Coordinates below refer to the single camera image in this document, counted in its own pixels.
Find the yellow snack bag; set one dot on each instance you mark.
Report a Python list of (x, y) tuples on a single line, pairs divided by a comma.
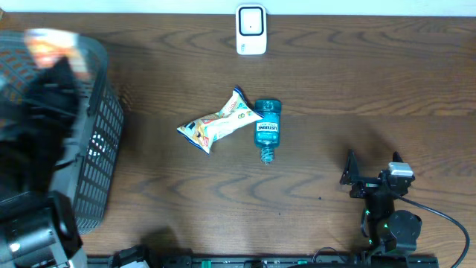
[(204, 131)]

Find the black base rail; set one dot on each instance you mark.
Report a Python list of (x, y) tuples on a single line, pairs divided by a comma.
[(142, 256)]

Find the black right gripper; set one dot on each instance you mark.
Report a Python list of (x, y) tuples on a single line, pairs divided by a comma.
[(351, 176)]

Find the teal mouthwash bottle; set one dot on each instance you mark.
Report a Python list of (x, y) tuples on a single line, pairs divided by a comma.
[(267, 129)]

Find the small orange packet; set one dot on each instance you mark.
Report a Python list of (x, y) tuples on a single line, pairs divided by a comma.
[(47, 46)]

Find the grey plastic basket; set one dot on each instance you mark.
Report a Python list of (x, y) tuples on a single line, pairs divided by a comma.
[(91, 151)]

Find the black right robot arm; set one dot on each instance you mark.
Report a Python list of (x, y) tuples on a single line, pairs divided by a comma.
[(391, 232)]

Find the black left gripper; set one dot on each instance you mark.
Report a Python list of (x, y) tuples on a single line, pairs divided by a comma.
[(39, 85)]

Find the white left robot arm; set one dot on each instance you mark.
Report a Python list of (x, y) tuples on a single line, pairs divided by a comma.
[(38, 227)]

